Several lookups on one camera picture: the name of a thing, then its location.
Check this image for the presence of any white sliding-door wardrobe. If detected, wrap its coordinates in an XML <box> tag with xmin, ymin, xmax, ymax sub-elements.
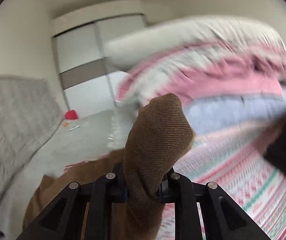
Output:
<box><xmin>51</xmin><ymin>12</ymin><xmax>149</xmax><ymax>114</ymax></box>

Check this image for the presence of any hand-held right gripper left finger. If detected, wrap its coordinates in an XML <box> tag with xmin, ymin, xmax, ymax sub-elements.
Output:
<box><xmin>15</xmin><ymin>163</ymin><xmax>129</xmax><ymax>240</ymax></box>

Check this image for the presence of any light blue blanket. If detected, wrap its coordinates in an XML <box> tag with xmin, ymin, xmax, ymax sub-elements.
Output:
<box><xmin>183</xmin><ymin>89</ymin><xmax>286</xmax><ymax>136</ymax></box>

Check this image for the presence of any clear plastic bag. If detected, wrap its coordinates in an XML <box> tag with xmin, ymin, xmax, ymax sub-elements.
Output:
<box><xmin>106</xmin><ymin>99</ymin><xmax>134</xmax><ymax>151</ymax></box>

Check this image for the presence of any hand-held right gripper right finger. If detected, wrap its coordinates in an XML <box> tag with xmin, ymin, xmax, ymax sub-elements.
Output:
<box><xmin>158</xmin><ymin>171</ymin><xmax>268</xmax><ymax>240</ymax></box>

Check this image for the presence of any grey pillow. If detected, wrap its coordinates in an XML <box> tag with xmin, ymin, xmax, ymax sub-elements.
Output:
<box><xmin>105</xmin><ymin>17</ymin><xmax>286</xmax><ymax>71</ymax></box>

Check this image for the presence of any patterned knit-print blanket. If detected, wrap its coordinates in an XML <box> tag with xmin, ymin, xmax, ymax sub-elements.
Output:
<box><xmin>63</xmin><ymin>119</ymin><xmax>286</xmax><ymax>240</ymax></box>

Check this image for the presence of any pink velvet blanket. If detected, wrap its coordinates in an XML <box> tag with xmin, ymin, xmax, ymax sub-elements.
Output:
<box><xmin>115</xmin><ymin>41</ymin><xmax>286</xmax><ymax>107</ymax></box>

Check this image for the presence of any brown coat with fur collar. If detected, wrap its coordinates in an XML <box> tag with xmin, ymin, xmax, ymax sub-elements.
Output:
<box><xmin>23</xmin><ymin>93</ymin><xmax>195</xmax><ymax>240</ymax></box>

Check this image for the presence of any black quilted jacket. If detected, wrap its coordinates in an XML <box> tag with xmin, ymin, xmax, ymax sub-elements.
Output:
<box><xmin>262</xmin><ymin>104</ymin><xmax>286</xmax><ymax>189</ymax></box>

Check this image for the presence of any red round object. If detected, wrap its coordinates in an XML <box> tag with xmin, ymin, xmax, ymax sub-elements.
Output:
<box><xmin>64</xmin><ymin>110</ymin><xmax>79</xmax><ymax>120</ymax></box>

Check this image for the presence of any grey quilted headboard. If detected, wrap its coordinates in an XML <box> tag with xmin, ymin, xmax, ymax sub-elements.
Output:
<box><xmin>0</xmin><ymin>76</ymin><xmax>64</xmax><ymax>182</ymax></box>

